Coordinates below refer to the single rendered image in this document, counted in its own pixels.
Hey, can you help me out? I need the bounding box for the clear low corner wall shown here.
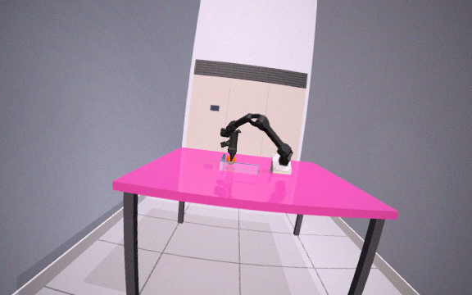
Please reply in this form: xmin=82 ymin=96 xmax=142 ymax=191
xmin=219 ymin=161 xmax=259 ymax=175

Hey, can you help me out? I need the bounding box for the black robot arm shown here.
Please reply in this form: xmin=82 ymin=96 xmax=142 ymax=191
xmin=220 ymin=113 xmax=293 ymax=167

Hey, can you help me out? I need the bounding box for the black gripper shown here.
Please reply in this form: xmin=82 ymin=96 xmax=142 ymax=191
xmin=228 ymin=138 xmax=238 ymax=161

